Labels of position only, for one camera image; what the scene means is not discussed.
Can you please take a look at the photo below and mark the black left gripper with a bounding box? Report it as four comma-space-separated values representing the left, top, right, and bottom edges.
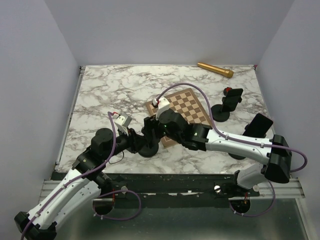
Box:
103, 125, 151, 161

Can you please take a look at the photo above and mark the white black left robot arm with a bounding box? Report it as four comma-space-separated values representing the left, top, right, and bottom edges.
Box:
14, 128, 150, 240

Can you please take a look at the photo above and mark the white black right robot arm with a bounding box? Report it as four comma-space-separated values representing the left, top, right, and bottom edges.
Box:
142, 109, 292, 196

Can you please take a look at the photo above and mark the black phone on right stand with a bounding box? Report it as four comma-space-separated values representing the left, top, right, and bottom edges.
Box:
243, 113, 274, 138

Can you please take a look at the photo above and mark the wooden chessboard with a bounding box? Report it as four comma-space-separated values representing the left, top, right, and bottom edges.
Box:
145, 88, 212, 148

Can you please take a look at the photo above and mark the red black knob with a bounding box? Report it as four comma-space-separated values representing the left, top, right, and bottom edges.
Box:
223, 87, 232, 96

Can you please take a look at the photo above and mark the gold microphone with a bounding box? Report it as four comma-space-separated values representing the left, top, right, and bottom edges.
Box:
197, 62, 234, 78

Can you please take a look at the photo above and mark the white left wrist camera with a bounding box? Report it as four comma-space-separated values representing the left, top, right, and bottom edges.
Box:
112, 113, 132, 135

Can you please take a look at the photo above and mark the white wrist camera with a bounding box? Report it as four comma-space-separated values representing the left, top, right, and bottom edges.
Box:
112, 113, 132, 135
151, 97, 170, 120

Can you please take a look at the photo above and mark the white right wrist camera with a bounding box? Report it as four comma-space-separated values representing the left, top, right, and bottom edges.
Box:
151, 97, 170, 120

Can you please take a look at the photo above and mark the black mounting base plate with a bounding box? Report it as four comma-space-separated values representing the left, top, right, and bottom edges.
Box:
49, 171, 261, 208

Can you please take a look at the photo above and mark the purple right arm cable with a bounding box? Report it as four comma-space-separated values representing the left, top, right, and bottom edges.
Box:
156, 82, 308, 218

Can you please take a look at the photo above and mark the aluminium rail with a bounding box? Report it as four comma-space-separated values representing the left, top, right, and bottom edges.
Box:
37, 177, 306, 210

